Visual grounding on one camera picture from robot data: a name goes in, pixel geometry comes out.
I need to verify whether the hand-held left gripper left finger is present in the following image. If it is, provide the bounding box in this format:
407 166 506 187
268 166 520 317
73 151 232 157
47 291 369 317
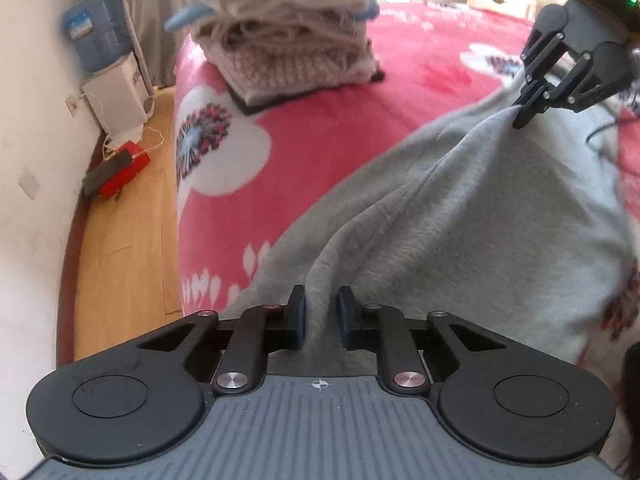
135 285 307 395

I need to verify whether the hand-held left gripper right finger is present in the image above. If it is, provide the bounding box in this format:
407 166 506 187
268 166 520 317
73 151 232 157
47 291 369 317
339 286 507 395

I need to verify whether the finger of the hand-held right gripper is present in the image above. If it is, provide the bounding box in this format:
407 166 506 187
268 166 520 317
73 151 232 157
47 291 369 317
512 29 567 130
539 50 599 116

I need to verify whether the grey hoodie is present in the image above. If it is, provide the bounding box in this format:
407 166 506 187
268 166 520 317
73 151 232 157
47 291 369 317
220 67 640 377

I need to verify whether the stack of folded clothes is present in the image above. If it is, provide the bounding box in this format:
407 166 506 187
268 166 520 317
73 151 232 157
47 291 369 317
165 0 389 103

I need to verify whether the pink floral blanket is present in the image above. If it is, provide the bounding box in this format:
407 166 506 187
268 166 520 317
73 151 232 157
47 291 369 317
172 0 640 367

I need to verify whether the black folded cloth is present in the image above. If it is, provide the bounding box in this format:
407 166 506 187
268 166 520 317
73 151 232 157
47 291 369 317
227 67 387 120

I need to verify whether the red box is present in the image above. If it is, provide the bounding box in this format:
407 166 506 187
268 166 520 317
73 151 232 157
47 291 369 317
97 141 152 199

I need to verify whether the black phone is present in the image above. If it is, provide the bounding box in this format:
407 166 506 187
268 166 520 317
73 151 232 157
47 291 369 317
82 152 135 196

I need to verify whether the white water dispenser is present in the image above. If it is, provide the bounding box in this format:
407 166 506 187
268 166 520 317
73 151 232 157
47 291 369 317
82 55 151 136

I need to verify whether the brown curtain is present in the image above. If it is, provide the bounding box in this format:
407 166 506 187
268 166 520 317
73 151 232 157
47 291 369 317
100 0 201 91

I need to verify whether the blue water bottle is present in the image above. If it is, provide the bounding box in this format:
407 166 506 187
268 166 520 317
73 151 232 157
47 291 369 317
62 0 133 73

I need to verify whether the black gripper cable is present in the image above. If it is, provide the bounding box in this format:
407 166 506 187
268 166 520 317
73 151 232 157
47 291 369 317
585 112 640 177

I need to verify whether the white cable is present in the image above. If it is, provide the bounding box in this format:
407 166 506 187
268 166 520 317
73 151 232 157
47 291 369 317
102 97 168 158

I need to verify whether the white wall plate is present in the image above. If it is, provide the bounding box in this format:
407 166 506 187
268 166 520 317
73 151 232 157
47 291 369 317
19 170 41 200

